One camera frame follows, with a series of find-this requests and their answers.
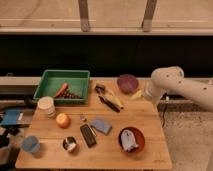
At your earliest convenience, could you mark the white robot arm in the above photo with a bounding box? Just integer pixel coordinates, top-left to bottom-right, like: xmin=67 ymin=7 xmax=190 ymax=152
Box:
xmin=133 ymin=66 xmax=213 ymax=112

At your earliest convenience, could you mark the metal cup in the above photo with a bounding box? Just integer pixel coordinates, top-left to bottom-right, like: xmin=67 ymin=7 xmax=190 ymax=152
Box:
xmin=62 ymin=137 xmax=77 ymax=153

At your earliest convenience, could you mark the blue plastic cup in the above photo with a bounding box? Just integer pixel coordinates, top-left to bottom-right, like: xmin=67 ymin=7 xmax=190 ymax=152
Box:
xmin=21 ymin=136 xmax=40 ymax=154

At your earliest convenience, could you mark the purple bowl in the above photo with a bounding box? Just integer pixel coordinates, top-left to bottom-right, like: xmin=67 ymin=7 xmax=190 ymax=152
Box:
xmin=117 ymin=74 xmax=139 ymax=94

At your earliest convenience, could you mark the small dark round object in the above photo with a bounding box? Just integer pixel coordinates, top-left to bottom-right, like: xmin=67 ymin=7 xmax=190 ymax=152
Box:
xmin=95 ymin=84 xmax=105 ymax=93

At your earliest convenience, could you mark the red bowl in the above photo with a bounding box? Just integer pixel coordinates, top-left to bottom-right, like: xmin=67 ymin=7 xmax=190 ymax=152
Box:
xmin=118 ymin=127 xmax=145 ymax=155

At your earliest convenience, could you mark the white crumpled cloth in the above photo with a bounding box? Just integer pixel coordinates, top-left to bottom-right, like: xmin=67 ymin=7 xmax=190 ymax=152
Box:
xmin=121 ymin=129 xmax=139 ymax=152

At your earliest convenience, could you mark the blue sponge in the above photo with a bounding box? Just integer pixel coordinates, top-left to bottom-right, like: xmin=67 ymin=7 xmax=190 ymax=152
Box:
xmin=91 ymin=118 xmax=112 ymax=135

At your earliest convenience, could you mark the black remote control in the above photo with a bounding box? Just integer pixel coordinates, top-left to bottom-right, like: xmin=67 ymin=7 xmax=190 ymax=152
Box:
xmin=80 ymin=124 xmax=96 ymax=147

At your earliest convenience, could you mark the green plastic tray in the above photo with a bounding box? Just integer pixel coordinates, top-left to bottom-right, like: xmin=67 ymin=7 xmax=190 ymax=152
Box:
xmin=34 ymin=70 xmax=90 ymax=105

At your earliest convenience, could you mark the dark grape bunch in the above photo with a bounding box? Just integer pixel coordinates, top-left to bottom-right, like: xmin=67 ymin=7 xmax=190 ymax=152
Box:
xmin=60 ymin=90 xmax=81 ymax=99

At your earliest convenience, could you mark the orange carrot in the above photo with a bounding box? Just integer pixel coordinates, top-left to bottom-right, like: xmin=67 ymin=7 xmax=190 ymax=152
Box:
xmin=53 ymin=83 xmax=68 ymax=98

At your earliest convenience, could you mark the orange fruit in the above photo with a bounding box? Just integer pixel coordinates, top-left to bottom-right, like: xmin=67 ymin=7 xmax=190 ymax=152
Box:
xmin=56 ymin=113 xmax=71 ymax=129

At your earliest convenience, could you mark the stack of white cups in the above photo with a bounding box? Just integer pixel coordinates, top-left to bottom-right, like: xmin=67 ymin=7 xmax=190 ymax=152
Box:
xmin=37 ymin=96 xmax=56 ymax=118

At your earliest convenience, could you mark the blue box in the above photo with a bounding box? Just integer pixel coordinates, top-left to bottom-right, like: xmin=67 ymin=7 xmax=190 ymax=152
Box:
xmin=0 ymin=109 xmax=23 ymax=126

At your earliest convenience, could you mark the black handled brush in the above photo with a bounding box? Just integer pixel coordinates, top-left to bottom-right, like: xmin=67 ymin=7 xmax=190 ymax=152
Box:
xmin=98 ymin=96 xmax=120 ymax=113

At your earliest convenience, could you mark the right metal frame post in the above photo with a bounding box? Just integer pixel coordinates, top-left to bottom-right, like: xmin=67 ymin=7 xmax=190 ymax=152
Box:
xmin=141 ymin=0 xmax=157 ymax=32

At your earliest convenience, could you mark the metal frame post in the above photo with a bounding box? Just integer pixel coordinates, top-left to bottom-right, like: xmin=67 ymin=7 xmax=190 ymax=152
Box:
xmin=141 ymin=0 xmax=157 ymax=32
xmin=78 ymin=0 xmax=90 ymax=32

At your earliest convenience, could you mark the left metal frame post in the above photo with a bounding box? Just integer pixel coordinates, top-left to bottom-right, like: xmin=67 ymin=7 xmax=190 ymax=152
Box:
xmin=78 ymin=0 xmax=90 ymax=32

